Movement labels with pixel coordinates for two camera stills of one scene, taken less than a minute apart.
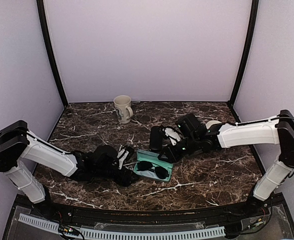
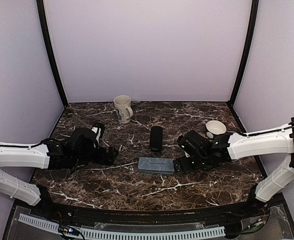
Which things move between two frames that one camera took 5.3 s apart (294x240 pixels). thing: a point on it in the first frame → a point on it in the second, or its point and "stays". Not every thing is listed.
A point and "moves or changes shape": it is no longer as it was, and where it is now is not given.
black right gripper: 169,151 → 187,168
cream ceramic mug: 124,111 stays
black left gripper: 124,179 → 110,157
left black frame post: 44,26 stays
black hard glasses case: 156,138 stays
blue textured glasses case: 153,158 moves or changes shape
